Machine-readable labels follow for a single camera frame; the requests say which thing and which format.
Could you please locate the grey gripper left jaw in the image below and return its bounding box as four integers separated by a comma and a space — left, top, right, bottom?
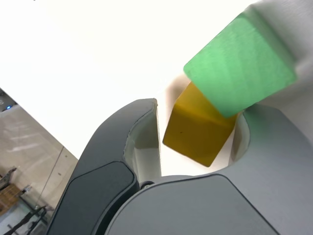
46, 97, 162, 235

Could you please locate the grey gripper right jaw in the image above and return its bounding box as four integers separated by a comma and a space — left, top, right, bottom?
105, 105, 313, 235

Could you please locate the yellow cube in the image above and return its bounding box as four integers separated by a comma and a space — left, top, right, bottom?
162, 82, 237, 168

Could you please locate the green cube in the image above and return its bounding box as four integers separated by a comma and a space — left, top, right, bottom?
183, 11, 298, 119

